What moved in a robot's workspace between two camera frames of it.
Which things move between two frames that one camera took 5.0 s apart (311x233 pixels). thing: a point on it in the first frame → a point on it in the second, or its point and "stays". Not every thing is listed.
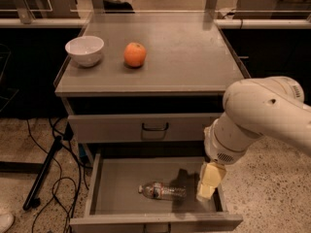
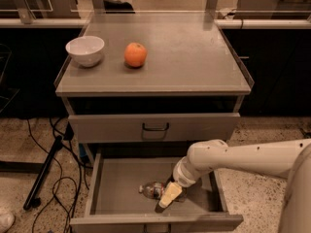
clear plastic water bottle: x=158 y=190 stays
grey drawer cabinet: x=144 y=127 stays
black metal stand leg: x=31 y=200 stays
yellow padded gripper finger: x=213 y=173 → x=172 y=191
